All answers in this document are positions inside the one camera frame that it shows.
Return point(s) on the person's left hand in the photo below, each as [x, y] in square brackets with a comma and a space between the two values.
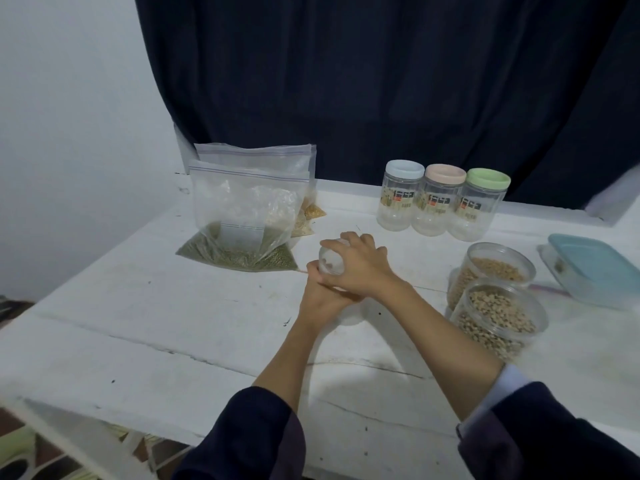
[318, 307]

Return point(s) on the person's right hand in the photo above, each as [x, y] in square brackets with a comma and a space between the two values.
[365, 267]

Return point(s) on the zip bag of grains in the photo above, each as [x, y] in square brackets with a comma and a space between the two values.
[245, 200]

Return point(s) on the transparent jar blue lid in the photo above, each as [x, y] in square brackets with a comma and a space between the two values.
[400, 200]

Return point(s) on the pile of yellow soybeans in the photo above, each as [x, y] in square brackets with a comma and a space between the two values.
[495, 267]

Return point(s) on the transparent jar green lid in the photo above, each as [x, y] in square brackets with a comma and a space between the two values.
[488, 180]

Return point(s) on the clear zip bag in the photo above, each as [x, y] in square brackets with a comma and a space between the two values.
[255, 155]

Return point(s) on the transparent jar pink lid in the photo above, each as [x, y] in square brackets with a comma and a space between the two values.
[440, 200]

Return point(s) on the person's right forearm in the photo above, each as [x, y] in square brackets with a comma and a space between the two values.
[440, 340]

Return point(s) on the pile of green beans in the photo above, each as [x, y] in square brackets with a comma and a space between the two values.
[235, 260]

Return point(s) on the teal lidded plastic container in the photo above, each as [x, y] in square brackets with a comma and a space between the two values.
[595, 265]

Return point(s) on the person's left forearm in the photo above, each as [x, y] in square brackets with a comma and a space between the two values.
[290, 365]

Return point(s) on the dark navy curtain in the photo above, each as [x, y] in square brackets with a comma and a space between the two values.
[400, 75]

